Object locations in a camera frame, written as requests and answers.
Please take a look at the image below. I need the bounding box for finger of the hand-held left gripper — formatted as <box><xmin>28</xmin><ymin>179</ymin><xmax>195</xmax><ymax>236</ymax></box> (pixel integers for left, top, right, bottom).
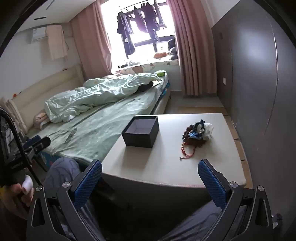
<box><xmin>24</xmin><ymin>136</ymin><xmax>51</xmax><ymax>154</ymax></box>

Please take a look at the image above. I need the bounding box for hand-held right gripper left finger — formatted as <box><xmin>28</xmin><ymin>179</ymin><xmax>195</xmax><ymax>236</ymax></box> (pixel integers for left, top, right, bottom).
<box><xmin>26</xmin><ymin>159</ymin><xmax>102</xmax><ymax>241</ymax></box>

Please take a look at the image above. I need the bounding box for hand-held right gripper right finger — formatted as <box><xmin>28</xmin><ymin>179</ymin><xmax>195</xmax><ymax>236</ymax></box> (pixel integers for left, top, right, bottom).
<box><xmin>198</xmin><ymin>159</ymin><xmax>277</xmax><ymax>241</ymax></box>

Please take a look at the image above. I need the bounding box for red cord bracelet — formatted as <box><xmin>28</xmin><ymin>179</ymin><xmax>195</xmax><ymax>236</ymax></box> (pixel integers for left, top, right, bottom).
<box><xmin>179</xmin><ymin>139</ymin><xmax>204</xmax><ymax>160</ymax></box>

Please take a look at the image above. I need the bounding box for pile of bead bracelets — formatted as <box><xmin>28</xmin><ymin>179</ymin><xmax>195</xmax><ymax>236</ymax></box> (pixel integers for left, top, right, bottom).
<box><xmin>183</xmin><ymin>119</ymin><xmax>206</xmax><ymax>144</ymax></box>

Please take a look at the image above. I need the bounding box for black box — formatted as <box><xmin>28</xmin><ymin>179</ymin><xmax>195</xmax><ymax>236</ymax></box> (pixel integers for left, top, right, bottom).
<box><xmin>121</xmin><ymin>116</ymin><xmax>159</xmax><ymax>149</ymax></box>

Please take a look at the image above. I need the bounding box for person's left hand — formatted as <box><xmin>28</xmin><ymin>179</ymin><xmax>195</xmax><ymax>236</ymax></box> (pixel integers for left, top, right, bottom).
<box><xmin>0</xmin><ymin>176</ymin><xmax>35</xmax><ymax>219</ymax></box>

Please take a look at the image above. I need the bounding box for pink pillow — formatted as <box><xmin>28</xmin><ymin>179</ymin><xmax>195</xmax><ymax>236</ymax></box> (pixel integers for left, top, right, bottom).
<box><xmin>32</xmin><ymin>109</ymin><xmax>50</xmax><ymax>130</ymax></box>

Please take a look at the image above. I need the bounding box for clear plastic bottle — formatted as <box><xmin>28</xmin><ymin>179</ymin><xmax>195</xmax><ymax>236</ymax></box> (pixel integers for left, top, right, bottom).
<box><xmin>65</xmin><ymin>128</ymin><xmax>77</xmax><ymax>143</ymax></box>

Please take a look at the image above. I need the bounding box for cream pillow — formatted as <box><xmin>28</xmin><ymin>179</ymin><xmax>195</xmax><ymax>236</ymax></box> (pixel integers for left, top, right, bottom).
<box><xmin>0</xmin><ymin>96</ymin><xmax>28</xmax><ymax>135</ymax></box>

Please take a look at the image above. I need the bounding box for cream padded headboard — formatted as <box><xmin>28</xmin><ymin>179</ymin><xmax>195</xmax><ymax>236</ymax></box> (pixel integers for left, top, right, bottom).
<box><xmin>7</xmin><ymin>65</ymin><xmax>85</xmax><ymax>130</ymax></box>

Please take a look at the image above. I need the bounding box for bed with green sheet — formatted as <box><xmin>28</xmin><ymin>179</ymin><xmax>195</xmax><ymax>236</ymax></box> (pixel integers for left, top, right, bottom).
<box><xmin>23</xmin><ymin>70</ymin><xmax>171</xmax><ymax>167</ymax></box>

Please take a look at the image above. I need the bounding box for white cloth pouch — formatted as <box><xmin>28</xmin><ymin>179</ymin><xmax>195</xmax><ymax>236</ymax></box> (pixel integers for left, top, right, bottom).
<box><xmin>203</xmin><ymin>122</ymin><xmax>214</xmax><ymax>141</ymax></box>

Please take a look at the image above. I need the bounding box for pale green quilt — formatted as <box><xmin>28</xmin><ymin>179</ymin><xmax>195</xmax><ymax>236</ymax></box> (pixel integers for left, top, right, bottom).
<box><xmin>45</xmin><ymin>72</ymin><xmax>162</xmax><ymax>123</ymax></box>

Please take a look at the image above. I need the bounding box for beige towel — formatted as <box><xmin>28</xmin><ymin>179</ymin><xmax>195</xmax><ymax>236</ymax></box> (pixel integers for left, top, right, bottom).
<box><xmin>46</xmin><ymin>25</ymin><xmax>68</xmax><ymax>61</ymax></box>

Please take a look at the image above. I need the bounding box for white air conditioner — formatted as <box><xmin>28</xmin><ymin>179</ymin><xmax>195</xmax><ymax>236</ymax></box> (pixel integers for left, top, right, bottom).
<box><xmin>30</xmin><ymin>28</ymin><xmax>50</xmax><ymax>42</ymax></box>

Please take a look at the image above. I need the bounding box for pink curtain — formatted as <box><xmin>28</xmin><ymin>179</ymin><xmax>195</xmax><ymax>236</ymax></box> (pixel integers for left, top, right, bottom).
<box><xmin>166</xmin><ymin>0</ymin><xmax>218</xmax><ymax>95</ymax></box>
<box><xmin>70</xmin><ymin>0</ymin><xmax>112</xmax><ymax>81</ymax></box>

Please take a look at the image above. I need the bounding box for patterned window seat cushion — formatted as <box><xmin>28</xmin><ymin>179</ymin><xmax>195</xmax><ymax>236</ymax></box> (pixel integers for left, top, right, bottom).
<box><xmin>114</xmin><ymin>59</ymin><xmax>179</xmax><ymax>75</ymax></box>

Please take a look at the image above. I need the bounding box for dark cushion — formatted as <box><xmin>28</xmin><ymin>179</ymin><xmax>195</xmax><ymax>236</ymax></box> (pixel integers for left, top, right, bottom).
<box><xmin>167</xmin><ymin>39</ymin><xmax>176</xmax><ymax>59</ymax></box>

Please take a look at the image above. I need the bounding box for black cable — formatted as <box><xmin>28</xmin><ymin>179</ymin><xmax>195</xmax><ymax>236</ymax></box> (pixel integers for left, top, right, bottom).
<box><xmin>0</xmin><ymin>109</ymin><xmax>44</xmax><ymax>187</ymax></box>

